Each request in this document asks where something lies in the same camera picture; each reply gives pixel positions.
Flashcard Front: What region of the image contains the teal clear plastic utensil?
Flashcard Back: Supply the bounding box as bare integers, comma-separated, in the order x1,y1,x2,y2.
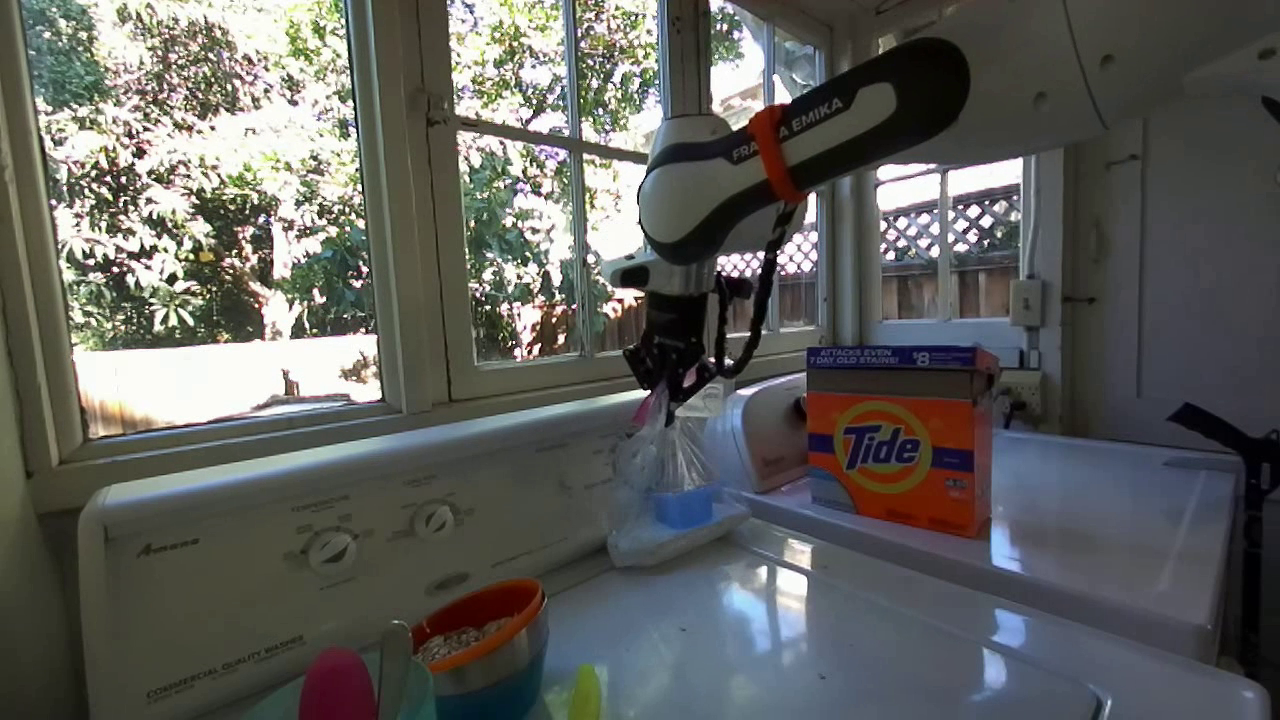
376,615,442,720

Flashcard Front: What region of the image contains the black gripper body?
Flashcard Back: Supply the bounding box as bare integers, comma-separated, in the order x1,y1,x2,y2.
621,286,734,394

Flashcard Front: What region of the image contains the orange Tide detergent box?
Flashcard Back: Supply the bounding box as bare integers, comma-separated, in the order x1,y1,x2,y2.
803,339,1003,546

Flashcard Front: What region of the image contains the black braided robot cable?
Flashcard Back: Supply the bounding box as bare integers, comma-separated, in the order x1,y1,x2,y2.
700,230,794,385

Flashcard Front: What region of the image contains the yellow green plastic utensil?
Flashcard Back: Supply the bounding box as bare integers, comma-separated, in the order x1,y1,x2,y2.
565,659,614,720

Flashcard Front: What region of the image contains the white window frame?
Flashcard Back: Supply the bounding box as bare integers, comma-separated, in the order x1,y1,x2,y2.
0,0,1072,515

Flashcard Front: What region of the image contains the pink silicone utensil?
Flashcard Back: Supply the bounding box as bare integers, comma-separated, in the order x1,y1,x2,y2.
297,646,386,720

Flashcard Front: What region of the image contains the white wall outlet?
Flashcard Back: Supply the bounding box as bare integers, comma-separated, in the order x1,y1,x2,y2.
1003,272,1052,338

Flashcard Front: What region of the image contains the black tripod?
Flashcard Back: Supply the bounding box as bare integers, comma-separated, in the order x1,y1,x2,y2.
1163,397,1280,672

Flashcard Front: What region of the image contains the clear plastic zip bag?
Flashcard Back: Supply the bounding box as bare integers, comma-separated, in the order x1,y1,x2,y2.
604,385,762,575

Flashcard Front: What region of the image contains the small washer knob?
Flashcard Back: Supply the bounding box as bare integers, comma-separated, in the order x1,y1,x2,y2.
301,524,364,581
408,498,463,549

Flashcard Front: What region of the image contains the white dryer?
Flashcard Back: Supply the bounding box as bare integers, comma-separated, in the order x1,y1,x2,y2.
700,368,1252,666

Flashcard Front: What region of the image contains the orange rimmed blue cup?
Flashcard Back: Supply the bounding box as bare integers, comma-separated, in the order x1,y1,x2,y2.
408,571,553,720

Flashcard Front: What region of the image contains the blue detergent scoop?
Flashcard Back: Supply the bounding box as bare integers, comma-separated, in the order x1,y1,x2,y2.
647,484,734,534

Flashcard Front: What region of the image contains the white washing machine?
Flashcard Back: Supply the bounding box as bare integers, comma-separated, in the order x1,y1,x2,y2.
74,385,1277,720

